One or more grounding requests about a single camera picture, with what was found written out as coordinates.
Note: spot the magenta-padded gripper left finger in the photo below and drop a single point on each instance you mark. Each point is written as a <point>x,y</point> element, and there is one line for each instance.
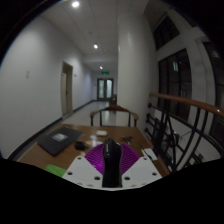
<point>77,171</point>

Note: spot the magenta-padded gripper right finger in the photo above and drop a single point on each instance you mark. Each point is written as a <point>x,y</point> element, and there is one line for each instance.
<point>146,170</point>

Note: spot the black vertical computer mouse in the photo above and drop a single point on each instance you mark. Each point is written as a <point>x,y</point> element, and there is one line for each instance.
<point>111,163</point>

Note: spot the green mouse pad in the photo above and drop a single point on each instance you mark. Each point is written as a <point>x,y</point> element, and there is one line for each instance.
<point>56,170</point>

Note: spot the small black box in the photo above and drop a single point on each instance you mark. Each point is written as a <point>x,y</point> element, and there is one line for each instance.
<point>80,145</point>

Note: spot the black closed laptop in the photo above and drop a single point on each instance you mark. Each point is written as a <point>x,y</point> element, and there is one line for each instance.
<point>60,139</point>

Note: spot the small white box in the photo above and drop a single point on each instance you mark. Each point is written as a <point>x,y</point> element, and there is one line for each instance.
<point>101,133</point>

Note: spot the wooden armchair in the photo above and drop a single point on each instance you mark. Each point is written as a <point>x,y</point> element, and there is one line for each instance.
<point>114,108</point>

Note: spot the wooden handrail black metal railing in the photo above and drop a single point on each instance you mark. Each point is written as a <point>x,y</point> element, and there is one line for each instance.
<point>186,101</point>

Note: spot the wooden side door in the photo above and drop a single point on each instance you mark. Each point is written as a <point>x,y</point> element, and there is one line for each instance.
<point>67,90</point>

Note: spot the glass double door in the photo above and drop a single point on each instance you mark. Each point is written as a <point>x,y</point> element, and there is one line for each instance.
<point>105,89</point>

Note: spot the dark glass window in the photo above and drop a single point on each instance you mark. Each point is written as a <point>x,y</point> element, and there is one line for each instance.
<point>175,83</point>

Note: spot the green exit sign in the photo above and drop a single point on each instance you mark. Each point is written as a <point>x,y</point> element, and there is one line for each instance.
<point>105,72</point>

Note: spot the ceiling lights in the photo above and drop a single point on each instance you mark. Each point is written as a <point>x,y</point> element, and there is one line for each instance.
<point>75,4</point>

